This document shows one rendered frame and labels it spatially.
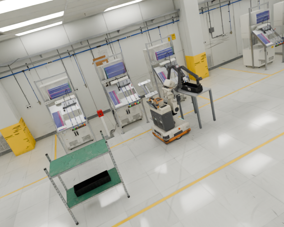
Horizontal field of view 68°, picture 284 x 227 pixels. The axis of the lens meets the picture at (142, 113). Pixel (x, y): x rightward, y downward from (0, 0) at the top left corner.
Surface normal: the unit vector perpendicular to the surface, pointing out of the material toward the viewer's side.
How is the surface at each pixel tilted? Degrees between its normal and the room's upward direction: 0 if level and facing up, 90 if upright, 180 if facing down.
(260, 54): 90
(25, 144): 90
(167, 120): 90
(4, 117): 90
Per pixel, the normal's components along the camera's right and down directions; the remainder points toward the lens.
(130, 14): 0.36, 0.29
